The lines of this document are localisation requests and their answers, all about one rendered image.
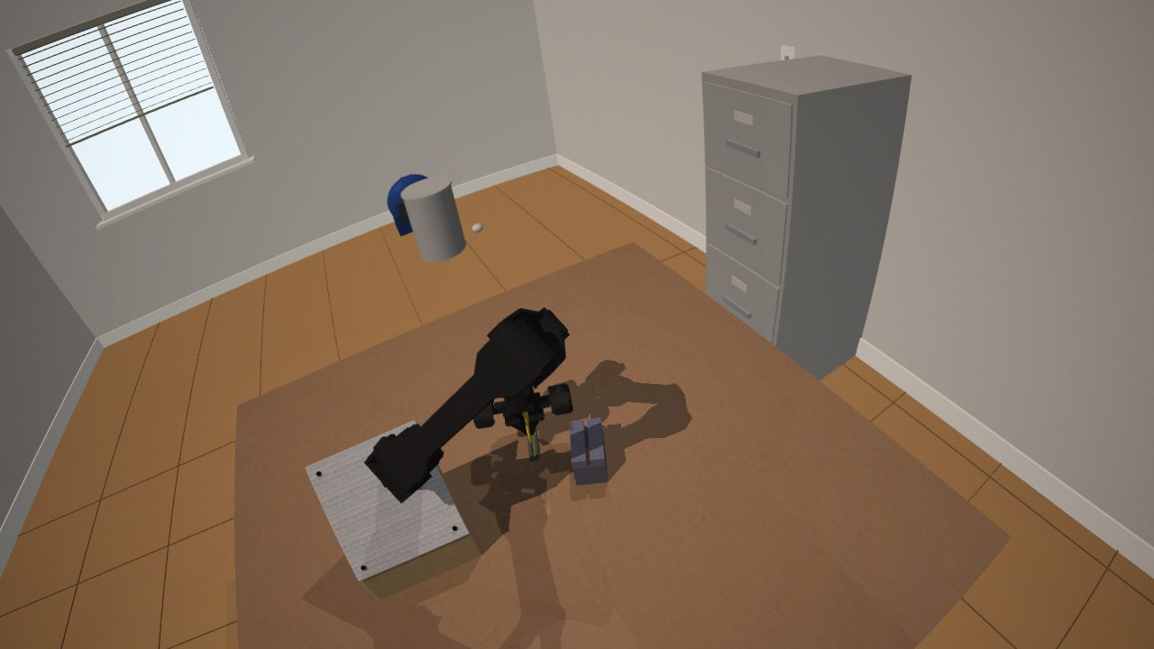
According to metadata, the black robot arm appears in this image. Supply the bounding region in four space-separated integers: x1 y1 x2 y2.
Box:
364 307 569 503

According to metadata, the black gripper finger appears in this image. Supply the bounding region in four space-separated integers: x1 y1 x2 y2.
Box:
505 413 527 435
529 411 545 435

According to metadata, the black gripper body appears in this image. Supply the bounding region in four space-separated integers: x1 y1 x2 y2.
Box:
473 385 574 428

